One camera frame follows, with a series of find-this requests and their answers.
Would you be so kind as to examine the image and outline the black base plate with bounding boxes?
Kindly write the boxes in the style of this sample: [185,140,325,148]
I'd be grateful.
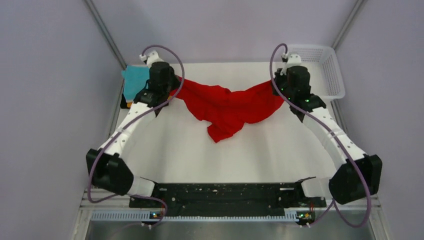
[129,181,327,217]

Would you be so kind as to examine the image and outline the aluminium frame rail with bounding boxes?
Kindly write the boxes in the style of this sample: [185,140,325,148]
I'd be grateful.
[79,188,385,220]

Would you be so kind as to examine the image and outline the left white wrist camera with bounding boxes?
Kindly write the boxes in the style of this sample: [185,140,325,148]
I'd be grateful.
[139,50,164,68]

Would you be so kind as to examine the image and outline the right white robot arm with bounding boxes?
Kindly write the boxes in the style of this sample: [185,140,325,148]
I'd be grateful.
[271,65,383,206]

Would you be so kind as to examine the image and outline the folded black t shirt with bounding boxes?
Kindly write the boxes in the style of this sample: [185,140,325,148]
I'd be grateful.
[119,94,129,109]

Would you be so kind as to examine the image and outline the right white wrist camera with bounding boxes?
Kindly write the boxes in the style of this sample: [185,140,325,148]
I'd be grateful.
[281,53,302,69]

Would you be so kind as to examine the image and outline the red t shirt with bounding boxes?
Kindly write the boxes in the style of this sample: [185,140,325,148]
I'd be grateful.
[176,79,284,143]

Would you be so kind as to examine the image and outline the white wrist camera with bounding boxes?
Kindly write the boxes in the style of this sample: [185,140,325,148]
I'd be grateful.
[281,53,302,69]
[139,50,164,68]

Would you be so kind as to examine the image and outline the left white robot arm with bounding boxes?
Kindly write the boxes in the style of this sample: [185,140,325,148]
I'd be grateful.
[86,61,180,207]

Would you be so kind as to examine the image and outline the folded teal t shirt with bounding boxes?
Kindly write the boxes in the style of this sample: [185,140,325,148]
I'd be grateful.
[121,65,150,103]

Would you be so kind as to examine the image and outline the white plastic basket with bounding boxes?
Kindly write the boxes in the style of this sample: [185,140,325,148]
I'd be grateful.
[288,44,346,101]

